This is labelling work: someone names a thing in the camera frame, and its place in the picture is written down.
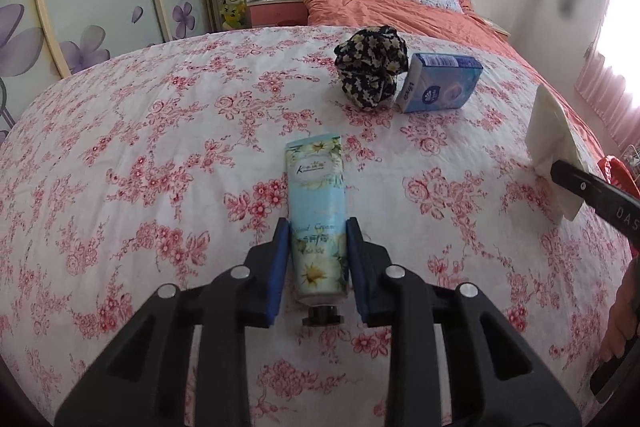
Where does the floral hand cream tube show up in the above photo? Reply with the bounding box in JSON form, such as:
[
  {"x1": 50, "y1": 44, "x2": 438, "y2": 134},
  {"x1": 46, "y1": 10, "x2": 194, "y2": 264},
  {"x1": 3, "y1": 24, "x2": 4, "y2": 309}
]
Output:
[{"x1": 285, "y1": 134, "x2": 348, "y2": 327}]

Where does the pink nightstand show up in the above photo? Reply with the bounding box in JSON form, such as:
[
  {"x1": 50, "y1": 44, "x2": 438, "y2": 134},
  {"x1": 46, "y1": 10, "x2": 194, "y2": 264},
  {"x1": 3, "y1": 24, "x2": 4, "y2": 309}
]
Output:
[{"x1": 247, "y1": 0, "x2": 308, "y2": 28}]

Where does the coral orange duvet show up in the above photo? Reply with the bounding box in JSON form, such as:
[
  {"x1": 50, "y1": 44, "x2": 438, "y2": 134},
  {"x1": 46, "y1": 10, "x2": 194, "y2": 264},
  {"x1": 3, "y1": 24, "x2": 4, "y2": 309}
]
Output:
[{"x1": 304, "y1": 0, "x2": 601, "y2": 158}]

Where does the blue tissue pack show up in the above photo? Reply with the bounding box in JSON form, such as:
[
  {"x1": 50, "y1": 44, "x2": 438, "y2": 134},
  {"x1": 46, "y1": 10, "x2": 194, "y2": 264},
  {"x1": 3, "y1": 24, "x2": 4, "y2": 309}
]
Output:
[{"x1": 395, "y1": 52, "x2": 484, "y2": 114}]

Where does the beige paper napkin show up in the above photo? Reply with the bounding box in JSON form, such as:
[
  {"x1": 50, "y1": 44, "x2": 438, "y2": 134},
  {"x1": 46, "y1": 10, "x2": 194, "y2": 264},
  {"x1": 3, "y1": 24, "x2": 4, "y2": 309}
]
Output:
[{"x1": 525, "y1": 84, "x2": 584, "y2": 221}]

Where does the orange plastic basket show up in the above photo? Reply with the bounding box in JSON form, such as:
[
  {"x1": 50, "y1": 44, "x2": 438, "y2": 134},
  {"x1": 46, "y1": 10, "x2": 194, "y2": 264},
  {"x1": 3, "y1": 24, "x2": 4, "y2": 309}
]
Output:
[{"x1": 598, "y1": 155, "x2": 640, "y2": 198}]

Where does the floral pink white bedspread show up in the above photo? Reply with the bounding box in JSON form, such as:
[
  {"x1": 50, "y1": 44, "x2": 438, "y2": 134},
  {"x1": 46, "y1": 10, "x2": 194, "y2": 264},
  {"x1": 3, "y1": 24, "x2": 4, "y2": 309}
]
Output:
[{"x1": 1, "y1": 26, "x2": 630, "y2": 419}]

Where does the black floral scrunchie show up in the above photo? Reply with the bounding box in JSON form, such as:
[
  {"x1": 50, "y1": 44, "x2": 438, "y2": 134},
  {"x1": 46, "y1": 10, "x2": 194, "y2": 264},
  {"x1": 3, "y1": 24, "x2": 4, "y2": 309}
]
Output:
[{"x1": 334, "y1": 25, "x2": 409, "y2": 110}]

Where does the pink curtain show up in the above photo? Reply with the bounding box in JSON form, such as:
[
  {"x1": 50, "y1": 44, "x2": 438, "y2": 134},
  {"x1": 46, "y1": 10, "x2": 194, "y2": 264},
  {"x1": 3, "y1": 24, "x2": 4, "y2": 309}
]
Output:
[{"x1": 575, "y1": 41, "x2": 639, "y2": 152}]

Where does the person's right hand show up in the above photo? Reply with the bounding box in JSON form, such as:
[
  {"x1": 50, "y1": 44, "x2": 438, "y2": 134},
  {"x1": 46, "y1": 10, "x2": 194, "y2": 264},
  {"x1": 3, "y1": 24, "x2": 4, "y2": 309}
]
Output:
[{"x1": 600, "y1": 257, "x2": 639, "y2": 362}]

